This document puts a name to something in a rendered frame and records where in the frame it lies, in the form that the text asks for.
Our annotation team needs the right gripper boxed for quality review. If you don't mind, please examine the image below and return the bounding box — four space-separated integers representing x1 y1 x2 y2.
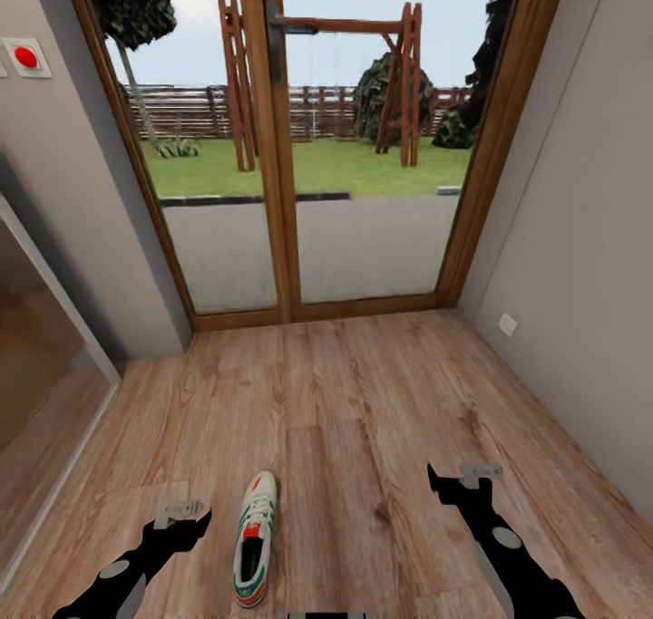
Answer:
427 464 492 520

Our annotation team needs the gym shoe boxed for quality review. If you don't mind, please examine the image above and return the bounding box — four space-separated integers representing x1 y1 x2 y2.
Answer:
233 470 277 609

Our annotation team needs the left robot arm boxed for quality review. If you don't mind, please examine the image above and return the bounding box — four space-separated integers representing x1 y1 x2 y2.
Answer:
52 500 211 619

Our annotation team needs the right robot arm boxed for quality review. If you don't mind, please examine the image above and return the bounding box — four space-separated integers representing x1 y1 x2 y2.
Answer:
427 462 586 619

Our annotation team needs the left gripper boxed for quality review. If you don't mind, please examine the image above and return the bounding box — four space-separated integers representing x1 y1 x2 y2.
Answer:
142 511 211 569

